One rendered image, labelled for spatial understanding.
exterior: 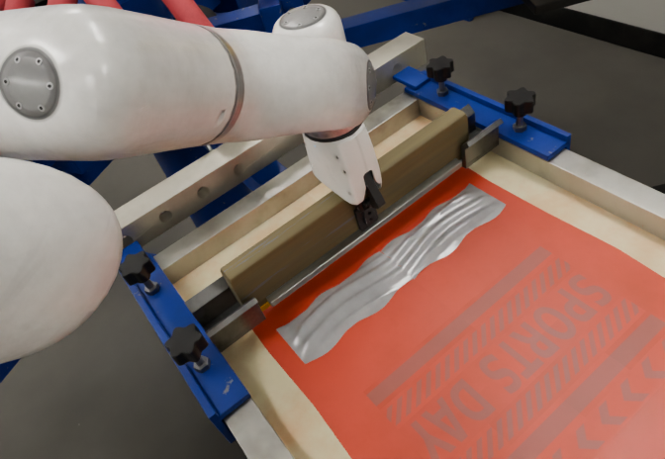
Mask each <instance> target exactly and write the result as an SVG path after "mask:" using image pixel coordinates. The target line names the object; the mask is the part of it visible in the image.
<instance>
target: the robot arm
mask: <svg viewBox="0 0 665 459"><path fill-rule="evenodd" d="M376 85H377V80H376V76H375V71H374V67H373V65H372V63H371V61H370V59H369V57H368V56H367V54H366V53H365V52H364V50H363V49H362V48H360V47H359V46H357V45H355V44H352V43H348V42H347V41H346V38H345V34H344V29H343V25H342V22H341V19H340V16H339V14H338V13H337V12H336V10H335V9H333V8H332V7H330V6H327V5H323V4H309V5H304V6H300V7H297V8H295V9H292V10H290V11H288V12H287V13H285V14H284V15H282V16H281V17H280V18H279V19H278V20H277V22H276V23H275V25H274V27H273V31H272V34H271V33H264V32H258V31H249V30H237V29H222V28H214V27H208V26H202V25H196V24H191V23H185V22H180V21H175V20H170V19H165V18H160V17H155V16H152V15H147V14H142V13H137V12H132V11H127V10H122V9H117V8H112V7H105V6H98V5H88V4H59V5H47V6H39V7H30V8H22V9H14V10H5V11H0V364H2V363H6V362H9V361H13V360H17V359H20V358H24V357H27V356H30V355H32V354H35V353H37V352H40V351H42V350H44V349H46V348H48V347H50V346H52V345H54V344H56V343H58V342H59V341H61V340H62V339H64V338H65V337H67V336H68V335H70V334H71V333H72V332H74V331H75V330H76V329H78V328H79V327H80V326H81V325H82V324H83V323H84V322H85V321H87V320H88V319H89V318H90V316H91V315H92V314H93V313H94V312H95V311H96V310H97V308H98V307H99V306H100V304H101V303H102V301H103V300H104V299H105V297H106V296H107V294H108V293H109V291H110V289H111V287H112V285H113V283H114V281H115V279H116V277H117V274H118V270H119V267H120V263H121V260H122V254H123V236H122V231H121V227H120V224H119V221H118V219H117V216H116V214H115V213H114V211H113V209H112V208H111V206H110V205H109V204H108V203H107V201H106V200H105V199H104V198H103V197H102V196H101V195H100V194H99V193H98V192H96V191H95V190H94V189H93V188H91V187H90V186H88V185H87V184H85V183H83V182H82V181H80V180H78V179H77V178H75V177H73V176H72V175H69V174H67V173H64V172H62V171H59V170H56V169H54V168H51V167H49V166H45V165H42V164H38V163H34V162H31V161H25V160H72V161H98V160H111V159H119V158H126V157H132V156H139V155H145V154H152V153H159V152H163V151H169V150H175V149H181V148H188V147H196V146H202V145H210V144H218V143H226V142H242V141H251V140H259V139H265V138H276V137H282V136H289V135H295V134H303V138H304V143H305V147H306V151H307V153H308V157H309V160H310V164H311V167H312V170H313V173H314V175H315V176H316V177H317V178H318V179H319V180H320V181H321V182H322V183H324V184H325V185H326V186H327V187H329V188H330V189H331V190H332V191H334V192H335V193H336V194H338V195H339V196H340V197H341V198H342V199H343V200H345V201H346V202H348V203H349V204H352V205H354V206H355V209H354V214H355V218H356V221H357V224H358V228H359V229H360V230H365V229H366V228H368V227H369V226H371V225H372V224H374V223H375V222H376V221H377V220H378V214H377V210H376V209H380V208H381V207H382V206H384V205H385V204H386V202H385V200H384V198H383V196H382V194H381V193H380V191H379V189H380V188H381V186H382V178H381V172H380V168H379V164H378V161H377V158H376V154H375V151H374V148H373V145H372V142H371V139H370V137H369V134H368V132H367V130H366V128H365V125H364V124H363V121H364V120H365V119H366V118H367V117H368V115H369V113H370V112H371V110H372V107H373V105H374V102H375V100H376V97H375V96H376ZM378 188H379V189H378ZM365 193H366V194H367V198H365V199H364V196H365Z"/></svg>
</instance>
